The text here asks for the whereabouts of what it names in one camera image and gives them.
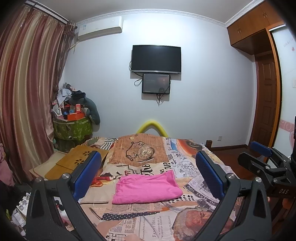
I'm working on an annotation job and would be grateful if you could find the black wall television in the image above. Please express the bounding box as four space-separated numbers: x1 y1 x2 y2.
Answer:
130 45 182 74

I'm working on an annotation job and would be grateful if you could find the wooden footboard post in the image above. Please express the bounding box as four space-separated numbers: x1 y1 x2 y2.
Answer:
205 140 213 151

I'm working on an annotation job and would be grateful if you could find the green storage bin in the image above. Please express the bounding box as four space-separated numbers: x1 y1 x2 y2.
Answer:
53 117 93 153

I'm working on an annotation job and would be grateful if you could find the small wall monitor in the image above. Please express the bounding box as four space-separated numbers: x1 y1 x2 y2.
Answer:
142 73 171 94

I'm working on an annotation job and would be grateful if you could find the grey plush toy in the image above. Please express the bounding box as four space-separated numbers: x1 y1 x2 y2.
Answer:
68 97 101 125

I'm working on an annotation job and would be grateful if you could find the striped red beige curtain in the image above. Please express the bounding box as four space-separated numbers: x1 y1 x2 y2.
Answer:
1 4 76 182

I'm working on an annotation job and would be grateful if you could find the printed collage bedsheet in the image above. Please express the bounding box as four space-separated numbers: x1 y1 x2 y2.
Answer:
30 135 243 241

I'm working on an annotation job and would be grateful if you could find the wooden room door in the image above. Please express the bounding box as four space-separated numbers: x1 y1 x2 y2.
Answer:
250 51 277 146

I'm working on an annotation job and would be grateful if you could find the white air conditioner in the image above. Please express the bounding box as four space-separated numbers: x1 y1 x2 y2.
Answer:
77 16 123 42

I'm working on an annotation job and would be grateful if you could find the yellow foam arch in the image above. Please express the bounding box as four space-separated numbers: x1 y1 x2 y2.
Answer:
137 120 168 138

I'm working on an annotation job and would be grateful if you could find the pink polo shirt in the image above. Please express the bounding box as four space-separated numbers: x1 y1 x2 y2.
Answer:
112 170 183 204

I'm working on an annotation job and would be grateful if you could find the wooden wardrobe cabinet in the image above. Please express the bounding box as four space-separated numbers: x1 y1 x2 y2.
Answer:
226 1 285 56

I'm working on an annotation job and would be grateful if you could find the wooden lap desk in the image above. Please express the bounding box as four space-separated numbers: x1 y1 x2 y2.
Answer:
45 145 108 180

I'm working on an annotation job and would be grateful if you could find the orange box on bin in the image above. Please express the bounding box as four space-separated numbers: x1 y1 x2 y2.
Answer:
67 113 85 121

